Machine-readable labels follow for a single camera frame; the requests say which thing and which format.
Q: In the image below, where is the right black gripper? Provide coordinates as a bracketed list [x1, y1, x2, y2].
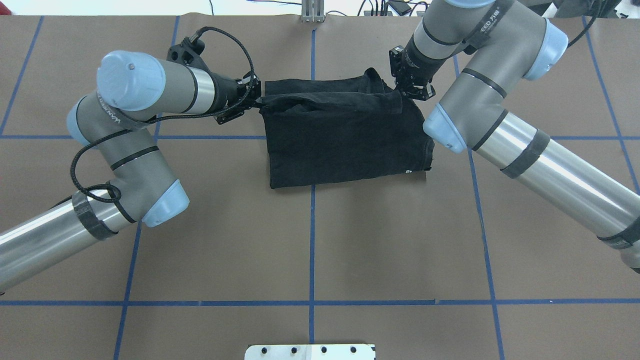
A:
[389, 46, 447, 101]

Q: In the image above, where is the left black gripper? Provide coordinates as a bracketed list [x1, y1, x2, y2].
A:
[212, 71, 262, 125]

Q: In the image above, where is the black graphic t-shirt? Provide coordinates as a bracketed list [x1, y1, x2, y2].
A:
[258, 68, 435, 189]

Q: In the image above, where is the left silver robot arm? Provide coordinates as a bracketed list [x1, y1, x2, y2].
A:
[1, 47, 259, 292]

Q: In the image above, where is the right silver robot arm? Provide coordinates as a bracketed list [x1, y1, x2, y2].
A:
[388, 0, 640, 272]

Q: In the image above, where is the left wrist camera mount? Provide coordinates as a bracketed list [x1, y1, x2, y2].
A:
[166, 36, 207, 70]

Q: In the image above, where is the aluminium frame post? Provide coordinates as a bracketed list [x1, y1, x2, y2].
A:
[300, 0, 326, 24]

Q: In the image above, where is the white camera stand column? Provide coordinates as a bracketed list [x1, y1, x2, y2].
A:
[244, 343, 377, 360]

